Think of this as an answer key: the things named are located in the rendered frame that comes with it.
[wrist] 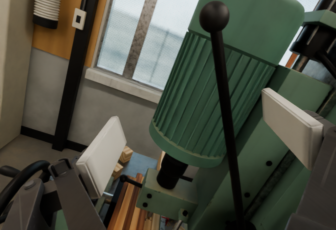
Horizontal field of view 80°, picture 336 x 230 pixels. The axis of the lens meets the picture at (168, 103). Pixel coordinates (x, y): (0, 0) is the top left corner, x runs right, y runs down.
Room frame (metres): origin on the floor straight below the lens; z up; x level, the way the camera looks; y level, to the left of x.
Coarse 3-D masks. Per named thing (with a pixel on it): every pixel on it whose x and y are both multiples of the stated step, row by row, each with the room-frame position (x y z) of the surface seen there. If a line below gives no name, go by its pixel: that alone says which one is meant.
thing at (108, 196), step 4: (120, 184) 0.42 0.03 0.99; (116, 188) 0.40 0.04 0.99; (120, 188) 0.41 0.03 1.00; (104, 192) 0.41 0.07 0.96; (116, 192) 0.39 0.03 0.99; (104, 196) 0.40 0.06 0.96; (108, 196) 0.40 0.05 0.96; (112, 196) 0.38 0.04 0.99; (116, 196) 0.38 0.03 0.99; (108, 200) 0.39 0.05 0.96; (112, 200) 0.36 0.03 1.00; (116, 200) 0.37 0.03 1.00; (112, 204) 0.36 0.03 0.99; (108, 208) 0.36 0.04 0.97; (112, 208) 0.36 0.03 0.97; (108, 212) 0.36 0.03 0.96; (112, 212) 0.36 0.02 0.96; (108, 216) 0.36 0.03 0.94; (104, 220) 0.36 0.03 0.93; (108, 220) 0.36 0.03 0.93; (104, 224) 0.36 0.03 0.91
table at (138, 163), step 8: (136, 160) 0.66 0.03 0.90; (144, 160) 0.68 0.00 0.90; (152, 160) 0.70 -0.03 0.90; (128, 168) 0.60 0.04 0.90; (136, 168) 0.61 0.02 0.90; (144, 168) 0.63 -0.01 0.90; (152, 168) 0.65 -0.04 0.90; (112, 184) 0.50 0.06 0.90; (112, 192) 0.47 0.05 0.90; (104, 208) 0.41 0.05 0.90; (104, 216) 0.39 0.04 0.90
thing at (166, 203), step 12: (144, 180) 0.39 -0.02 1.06; (156, 180) 0.40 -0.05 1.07; (180, 180) 0.43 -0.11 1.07; (144, 192) 0.37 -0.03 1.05; (156, 192) 0.37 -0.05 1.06; (168, 192) 0.38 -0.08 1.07; (180, 192) 0.39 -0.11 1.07; (192, 192) 0.41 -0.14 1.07; (144, 204) 0.36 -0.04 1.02; (156, 204) 0.37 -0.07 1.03; (168, 204) 0.37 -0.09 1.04; (180, 204) 0.37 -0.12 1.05; (192, 204) 0.38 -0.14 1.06; (168, 216) 0.37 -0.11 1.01
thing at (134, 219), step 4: (136, 200) 0.43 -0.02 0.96; (136, 208) 0.40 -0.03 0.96; (136, 212) 0.39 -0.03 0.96; (132, 216) 0.38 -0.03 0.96; (136, 216) 0.38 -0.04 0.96; (132, 220) 0.37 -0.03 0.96; (136, 220) 0.37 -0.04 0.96; (132, 224) 0.36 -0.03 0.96; (136, 224) 0.36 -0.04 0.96; (132, 228) 0.35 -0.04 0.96
